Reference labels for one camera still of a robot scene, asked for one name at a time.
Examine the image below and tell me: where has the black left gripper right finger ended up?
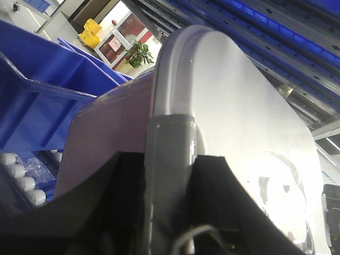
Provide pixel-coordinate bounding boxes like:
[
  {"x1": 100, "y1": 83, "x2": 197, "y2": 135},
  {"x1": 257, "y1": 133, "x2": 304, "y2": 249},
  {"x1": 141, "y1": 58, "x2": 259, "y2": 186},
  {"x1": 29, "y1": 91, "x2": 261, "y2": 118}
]
[{"x1": 169, "y1": 155, "x2": 306, "y2": 255}]

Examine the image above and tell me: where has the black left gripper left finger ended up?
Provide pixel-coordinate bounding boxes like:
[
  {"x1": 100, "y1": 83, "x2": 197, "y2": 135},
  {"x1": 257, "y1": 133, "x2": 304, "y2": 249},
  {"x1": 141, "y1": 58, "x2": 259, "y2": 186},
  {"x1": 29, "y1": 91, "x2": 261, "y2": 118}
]
[{"x1": 1, "y1": 152, "x2": 144, "y2": 254}]

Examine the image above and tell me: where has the blue shelf bin left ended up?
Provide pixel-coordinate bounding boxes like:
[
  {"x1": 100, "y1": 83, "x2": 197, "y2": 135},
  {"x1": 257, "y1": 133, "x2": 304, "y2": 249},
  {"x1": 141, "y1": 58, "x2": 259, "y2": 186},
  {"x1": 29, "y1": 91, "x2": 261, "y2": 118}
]
[{"x1": 1, "y1": 21, "x2": 129, "y2": 154}]

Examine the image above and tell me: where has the white roller conveyor track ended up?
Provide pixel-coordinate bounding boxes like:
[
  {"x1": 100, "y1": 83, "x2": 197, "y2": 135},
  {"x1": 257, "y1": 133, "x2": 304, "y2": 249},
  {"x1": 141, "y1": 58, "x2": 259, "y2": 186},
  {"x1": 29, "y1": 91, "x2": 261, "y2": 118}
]
[{"x1": 1, "y1": 152, "x2": 57, "y2": 207}]

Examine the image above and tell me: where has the green potted plant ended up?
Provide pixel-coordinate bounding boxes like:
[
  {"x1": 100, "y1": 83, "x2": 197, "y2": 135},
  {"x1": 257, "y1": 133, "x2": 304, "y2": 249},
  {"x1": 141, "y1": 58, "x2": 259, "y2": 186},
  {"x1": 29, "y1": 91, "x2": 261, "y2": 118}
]
[{"x1": 123, "y1": 40, "x2": 154, "y2": 69}]

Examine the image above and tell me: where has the yellow mop bucket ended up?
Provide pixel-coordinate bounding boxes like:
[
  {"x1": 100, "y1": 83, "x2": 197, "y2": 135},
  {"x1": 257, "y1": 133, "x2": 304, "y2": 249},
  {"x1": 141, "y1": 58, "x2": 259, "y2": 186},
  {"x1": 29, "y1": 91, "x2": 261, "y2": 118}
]
[{"x1": 79, "y1": 19, "x2": 102, "y2": 49}]

